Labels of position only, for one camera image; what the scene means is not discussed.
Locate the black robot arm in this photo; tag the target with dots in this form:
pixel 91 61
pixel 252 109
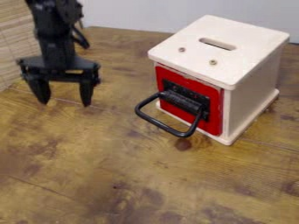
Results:
pixel 53 15

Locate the red wooden drawer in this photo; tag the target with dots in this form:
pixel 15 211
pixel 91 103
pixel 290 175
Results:
pixel 193 96

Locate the white wooden drawer cabinet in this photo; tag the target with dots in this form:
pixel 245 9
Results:
pixel 225 60

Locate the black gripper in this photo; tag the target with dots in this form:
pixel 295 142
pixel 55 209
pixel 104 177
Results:
pixel 59 64

